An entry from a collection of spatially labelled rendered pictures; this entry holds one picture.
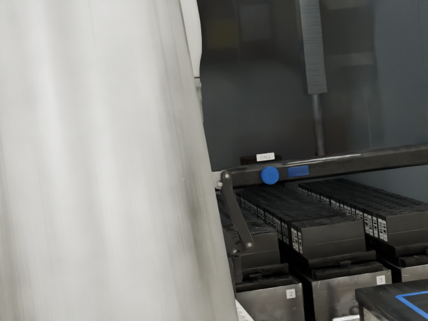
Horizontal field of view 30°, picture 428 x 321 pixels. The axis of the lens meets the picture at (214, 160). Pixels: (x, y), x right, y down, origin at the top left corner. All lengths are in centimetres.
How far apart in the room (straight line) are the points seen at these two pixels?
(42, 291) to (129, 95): 7
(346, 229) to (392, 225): 8
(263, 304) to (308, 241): 15
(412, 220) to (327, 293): 22
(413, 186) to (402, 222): 21
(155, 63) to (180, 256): 7
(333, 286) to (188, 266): 106
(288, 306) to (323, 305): 6
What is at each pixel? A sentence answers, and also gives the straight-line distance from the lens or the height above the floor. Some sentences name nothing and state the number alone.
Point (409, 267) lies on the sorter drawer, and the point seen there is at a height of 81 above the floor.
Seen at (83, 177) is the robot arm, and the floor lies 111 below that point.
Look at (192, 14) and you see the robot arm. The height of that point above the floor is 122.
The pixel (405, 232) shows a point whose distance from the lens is 143.
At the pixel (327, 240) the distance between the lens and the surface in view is 138.
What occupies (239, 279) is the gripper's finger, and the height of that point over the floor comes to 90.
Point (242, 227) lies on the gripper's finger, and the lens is 95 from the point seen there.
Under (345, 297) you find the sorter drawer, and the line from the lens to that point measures 133.
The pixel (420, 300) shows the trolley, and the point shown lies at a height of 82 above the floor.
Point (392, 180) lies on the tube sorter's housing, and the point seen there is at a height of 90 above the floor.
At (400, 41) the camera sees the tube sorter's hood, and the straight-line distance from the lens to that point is 141.
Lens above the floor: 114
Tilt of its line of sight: 5 degrees down
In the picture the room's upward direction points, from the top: 6 degrees counter-clockwise
